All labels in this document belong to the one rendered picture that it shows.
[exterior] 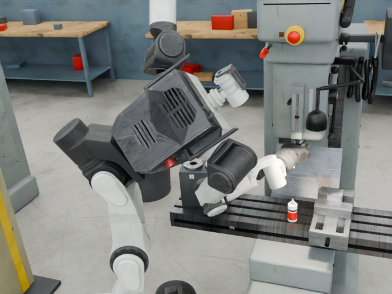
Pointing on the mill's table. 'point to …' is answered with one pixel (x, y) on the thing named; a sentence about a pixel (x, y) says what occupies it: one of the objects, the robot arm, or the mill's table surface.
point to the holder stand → (186, 175)
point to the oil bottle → (292, 211)
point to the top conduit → (346, 16)
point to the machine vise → (331, 224)
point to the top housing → (299, 19)
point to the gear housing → (303, 52)
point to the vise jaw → (333, 209)
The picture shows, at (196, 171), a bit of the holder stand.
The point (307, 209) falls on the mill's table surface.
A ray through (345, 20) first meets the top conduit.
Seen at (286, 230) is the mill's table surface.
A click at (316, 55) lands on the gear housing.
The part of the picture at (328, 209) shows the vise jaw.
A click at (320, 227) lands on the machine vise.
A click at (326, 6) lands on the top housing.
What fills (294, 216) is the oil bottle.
